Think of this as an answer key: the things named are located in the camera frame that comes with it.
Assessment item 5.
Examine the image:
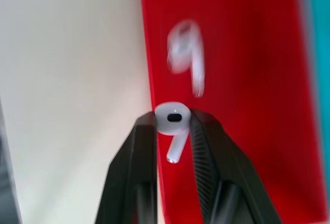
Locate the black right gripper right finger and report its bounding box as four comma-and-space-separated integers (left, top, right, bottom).
187, 108, 281, 224

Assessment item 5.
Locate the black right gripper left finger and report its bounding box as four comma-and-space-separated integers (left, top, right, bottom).
95, 111, 158, 224

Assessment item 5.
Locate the white earbud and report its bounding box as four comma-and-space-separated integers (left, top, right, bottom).
166, 20, 207, 98
154, 102, 191, 164

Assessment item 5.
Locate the red mat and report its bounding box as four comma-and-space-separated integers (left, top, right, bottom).
139, 0, 327, 224

